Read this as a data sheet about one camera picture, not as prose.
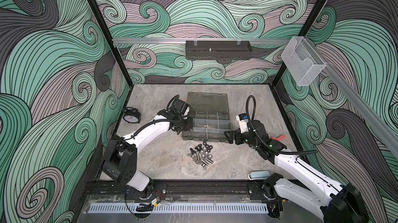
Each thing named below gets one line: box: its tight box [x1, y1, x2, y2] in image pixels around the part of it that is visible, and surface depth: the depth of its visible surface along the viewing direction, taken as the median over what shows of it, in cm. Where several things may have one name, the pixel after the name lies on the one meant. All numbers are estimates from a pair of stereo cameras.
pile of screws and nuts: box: [187, 141, 213, 171], surface depth 86 cm
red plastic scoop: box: [271, 134, 288, 142], surface depth 92 cm
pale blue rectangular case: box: [247, 170, 271, 181], surface depth 77 cm
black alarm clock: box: [122, 106, 142, 124], surface depth 96 cm
